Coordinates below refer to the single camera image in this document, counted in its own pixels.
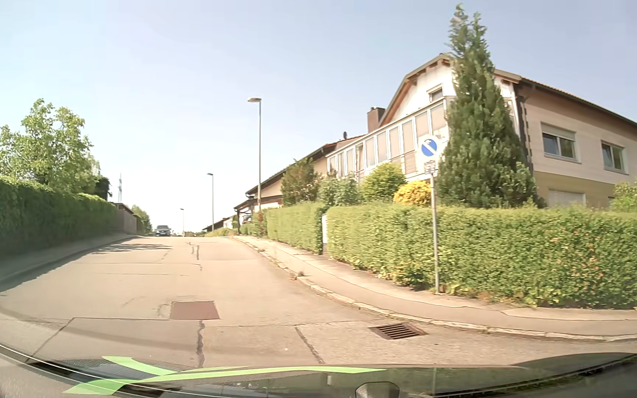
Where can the grey asphalt road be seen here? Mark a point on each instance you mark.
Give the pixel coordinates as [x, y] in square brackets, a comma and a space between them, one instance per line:
[230, 276]

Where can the trimmed green hedge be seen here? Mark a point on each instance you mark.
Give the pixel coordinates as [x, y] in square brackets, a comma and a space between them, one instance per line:
[296, 224]
[545, 254]

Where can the round yellow bush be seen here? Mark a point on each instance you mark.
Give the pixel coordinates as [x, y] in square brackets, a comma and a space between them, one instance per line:
[412, 194]

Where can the low building with brown roof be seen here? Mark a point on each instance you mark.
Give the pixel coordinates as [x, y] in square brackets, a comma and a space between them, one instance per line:
[274, 191]

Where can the beige house with glazed veranda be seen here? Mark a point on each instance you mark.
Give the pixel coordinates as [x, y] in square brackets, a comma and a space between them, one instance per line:
[573, 143]

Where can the small green tree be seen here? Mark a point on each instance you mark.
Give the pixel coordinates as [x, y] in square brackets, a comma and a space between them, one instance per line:
[141, 216]

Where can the round green bush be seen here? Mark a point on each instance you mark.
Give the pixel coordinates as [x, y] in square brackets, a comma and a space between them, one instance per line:
[382, 181]

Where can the tall conifer tree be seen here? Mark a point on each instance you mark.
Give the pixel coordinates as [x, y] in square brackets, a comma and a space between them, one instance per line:
[481, 138]

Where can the tall green hedge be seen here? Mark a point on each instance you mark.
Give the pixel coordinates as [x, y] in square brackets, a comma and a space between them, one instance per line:
[25, 213]

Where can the dark green bush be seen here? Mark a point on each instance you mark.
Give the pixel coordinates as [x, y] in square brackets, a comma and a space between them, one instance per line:
[299, 182]

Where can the round blue road sign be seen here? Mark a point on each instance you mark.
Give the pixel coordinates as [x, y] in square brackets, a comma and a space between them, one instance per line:
[429, 148]

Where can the car's own bonnet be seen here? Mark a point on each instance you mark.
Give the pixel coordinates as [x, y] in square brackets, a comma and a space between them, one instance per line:
[462, 381]

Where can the dark car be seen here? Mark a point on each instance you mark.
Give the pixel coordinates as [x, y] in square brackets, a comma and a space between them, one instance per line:
[162, 230]

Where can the grey paved pavement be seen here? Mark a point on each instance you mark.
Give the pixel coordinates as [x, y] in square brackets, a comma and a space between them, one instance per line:
[31, 257]
[407, 301]

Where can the tall grey lamp post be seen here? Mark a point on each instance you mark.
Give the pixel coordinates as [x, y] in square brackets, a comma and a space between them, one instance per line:
[212, 199]
[182, 220]
[259, 155]

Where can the broad leafy tree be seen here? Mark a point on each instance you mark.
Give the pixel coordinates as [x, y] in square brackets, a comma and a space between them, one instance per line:
[42, 149]

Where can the grey wall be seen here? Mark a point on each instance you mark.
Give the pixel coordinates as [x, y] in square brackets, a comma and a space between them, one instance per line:
[126, 221]

